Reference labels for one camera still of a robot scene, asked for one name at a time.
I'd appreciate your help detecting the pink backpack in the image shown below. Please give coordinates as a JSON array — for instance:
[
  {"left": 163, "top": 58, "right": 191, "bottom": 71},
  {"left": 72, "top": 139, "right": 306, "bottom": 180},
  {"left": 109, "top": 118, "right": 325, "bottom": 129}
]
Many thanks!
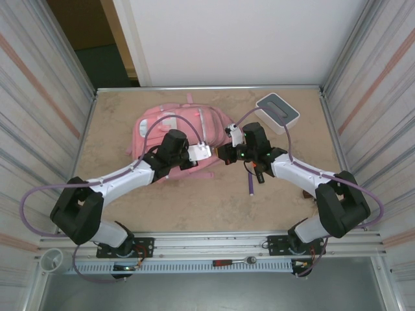
[{"left": 125, "top": 93, "right": 228, "bottom": 184}]

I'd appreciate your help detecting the orange black highlighter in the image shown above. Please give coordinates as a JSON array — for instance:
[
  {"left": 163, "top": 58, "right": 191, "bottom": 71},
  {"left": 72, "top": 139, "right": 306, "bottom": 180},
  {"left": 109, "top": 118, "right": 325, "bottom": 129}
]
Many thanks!
[{"left": 252, "top": 161, "right": 266, "bottom": 185}]

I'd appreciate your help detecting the white grey tissue box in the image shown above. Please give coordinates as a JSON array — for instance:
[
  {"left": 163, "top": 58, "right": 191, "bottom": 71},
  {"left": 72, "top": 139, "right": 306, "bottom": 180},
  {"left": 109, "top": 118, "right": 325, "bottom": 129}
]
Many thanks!
[{"left": 254, "top": 93, "right": 300, "bottom": 135}]

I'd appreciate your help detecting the small circuit board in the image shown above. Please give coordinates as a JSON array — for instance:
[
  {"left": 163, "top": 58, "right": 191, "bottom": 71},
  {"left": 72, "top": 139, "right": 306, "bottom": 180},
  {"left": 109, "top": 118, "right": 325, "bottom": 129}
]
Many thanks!
[
  {"left": 290, "top": 259, "right": 314, "bottom": 279},
  {"left": 112, "top": 264, "right": 143, "bottom": 280}
]

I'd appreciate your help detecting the brown wooden door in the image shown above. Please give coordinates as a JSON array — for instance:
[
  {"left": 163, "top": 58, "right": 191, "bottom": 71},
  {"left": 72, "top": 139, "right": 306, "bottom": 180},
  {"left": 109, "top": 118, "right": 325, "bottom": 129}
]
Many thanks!
[{"left": 48, "top": 0, "right": 137, "bottom": 78}]

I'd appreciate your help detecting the white plastic pipe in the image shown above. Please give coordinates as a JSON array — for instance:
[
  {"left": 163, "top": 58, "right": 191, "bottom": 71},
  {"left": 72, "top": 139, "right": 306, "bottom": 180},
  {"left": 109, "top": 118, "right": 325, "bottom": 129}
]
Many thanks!
[{"left": 41, "top": 248, "right": 65, "bottom": 271}]

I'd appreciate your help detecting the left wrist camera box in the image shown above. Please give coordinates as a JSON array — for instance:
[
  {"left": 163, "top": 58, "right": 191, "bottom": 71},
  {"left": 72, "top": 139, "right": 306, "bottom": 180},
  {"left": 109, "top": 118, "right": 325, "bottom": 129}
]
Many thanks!
[{"left": 187, "top": 141, "right": 214, "bottom": 163}]

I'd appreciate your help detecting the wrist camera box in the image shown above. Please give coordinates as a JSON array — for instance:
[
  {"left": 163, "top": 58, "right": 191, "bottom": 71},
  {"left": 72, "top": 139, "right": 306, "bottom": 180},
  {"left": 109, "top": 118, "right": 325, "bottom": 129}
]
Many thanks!
[
  {"left": 225, "top": 122, "right": 244, "bottom": 147},
  {"left": 187, "top": 141, "right": 214, "bottom": 163}
]

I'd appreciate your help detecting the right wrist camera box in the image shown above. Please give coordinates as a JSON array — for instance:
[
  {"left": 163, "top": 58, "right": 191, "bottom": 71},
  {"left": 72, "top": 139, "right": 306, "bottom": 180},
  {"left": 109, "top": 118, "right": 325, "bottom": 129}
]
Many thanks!
[{"left": 225, "top": 122, "right": 244, "bottom": 147}]

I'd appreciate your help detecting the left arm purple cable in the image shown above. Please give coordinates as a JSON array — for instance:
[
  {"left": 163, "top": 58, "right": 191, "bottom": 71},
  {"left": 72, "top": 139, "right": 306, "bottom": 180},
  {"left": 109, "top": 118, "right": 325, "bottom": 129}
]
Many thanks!
[{"left": 19, "top": 115, "right": 205, "bottom": 285}]

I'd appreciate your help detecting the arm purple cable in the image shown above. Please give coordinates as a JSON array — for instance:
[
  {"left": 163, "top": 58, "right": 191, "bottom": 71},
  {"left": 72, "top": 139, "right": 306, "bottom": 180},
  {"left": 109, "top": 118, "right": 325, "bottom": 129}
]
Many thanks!
[
  {"left": 233, "top": 107, "right": 386, "bottom": 278},
  {"left": 19, "top": 115, "right": 205, "bottom": 285}
]

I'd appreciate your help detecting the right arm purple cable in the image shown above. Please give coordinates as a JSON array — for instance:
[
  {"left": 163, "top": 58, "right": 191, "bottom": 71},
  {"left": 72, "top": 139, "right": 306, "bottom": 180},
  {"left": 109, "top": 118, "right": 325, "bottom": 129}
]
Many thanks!
[{"left": 233, "top": 107, "right": 386, "bottom": 278}]

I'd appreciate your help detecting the thin aluminium table rail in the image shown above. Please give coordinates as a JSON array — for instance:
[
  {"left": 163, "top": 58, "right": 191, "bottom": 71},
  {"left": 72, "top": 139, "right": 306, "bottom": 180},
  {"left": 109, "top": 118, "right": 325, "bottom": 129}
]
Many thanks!
[{"left": 95, "top": 84, "right": 325, "bottom": 95}]

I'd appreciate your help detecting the aluminium side rail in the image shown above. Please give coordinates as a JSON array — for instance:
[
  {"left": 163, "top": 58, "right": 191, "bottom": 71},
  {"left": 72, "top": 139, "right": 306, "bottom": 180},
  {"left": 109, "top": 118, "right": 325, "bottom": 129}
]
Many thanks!
[
  {"left": 319, "top": 89, "right": 369, "bottom": 231},
  {"left": 60, "top": 90, "right": 99, "bottom": 233}
]

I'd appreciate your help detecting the wide aluminium mounting rail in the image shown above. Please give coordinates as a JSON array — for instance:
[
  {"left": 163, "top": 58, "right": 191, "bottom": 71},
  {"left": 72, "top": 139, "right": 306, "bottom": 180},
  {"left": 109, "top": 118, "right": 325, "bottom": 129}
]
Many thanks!
[{"left": 38, "top": 230, "right": 388, "bottom": 259}]

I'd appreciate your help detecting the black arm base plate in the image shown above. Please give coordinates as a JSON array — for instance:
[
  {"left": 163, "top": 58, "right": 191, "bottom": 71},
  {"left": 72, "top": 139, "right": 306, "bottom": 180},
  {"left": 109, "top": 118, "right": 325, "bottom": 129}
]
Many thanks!
[
  {"left": 266, "top": 235, "right": 326, "bottom": 257},
  {"left": 96, "top": 236, "right": 155, "bottom": 259}
]

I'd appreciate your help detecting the red handled ratchet wrench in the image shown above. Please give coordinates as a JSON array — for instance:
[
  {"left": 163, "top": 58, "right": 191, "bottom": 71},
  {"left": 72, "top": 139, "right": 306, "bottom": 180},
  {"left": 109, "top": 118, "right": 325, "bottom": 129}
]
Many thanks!
[{"left": 212, "top": 255, "right": 259, "bottom": 267}]

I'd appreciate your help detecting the white slotted cable duct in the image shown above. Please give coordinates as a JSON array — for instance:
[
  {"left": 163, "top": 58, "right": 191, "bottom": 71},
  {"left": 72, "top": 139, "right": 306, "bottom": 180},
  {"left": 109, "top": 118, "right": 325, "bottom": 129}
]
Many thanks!
[{"left": 69, "top": 260, "right": 294, "bottom": 275}]

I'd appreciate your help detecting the white door frame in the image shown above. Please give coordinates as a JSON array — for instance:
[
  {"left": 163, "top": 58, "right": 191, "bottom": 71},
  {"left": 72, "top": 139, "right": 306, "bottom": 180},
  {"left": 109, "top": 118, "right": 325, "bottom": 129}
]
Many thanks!
[{"left": 112, "top": 0, "right": 153, "bottom": 87}]

